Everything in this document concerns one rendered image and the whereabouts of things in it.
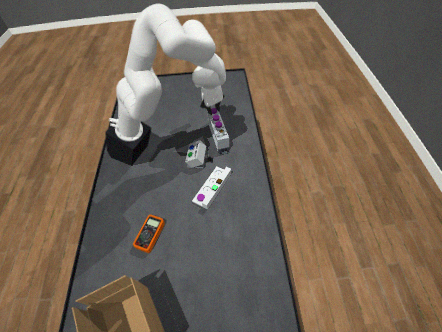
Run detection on white button panel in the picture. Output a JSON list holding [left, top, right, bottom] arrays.
[[185, 140, 213, 169]]

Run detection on orange digital multimeter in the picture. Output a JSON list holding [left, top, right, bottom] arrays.
[[133, 215, 165, 253]]

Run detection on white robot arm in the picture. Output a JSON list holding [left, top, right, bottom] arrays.
[[109, 4, 226, 141]]

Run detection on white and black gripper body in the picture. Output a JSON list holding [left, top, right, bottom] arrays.
[[202, 86, 223, 107]]

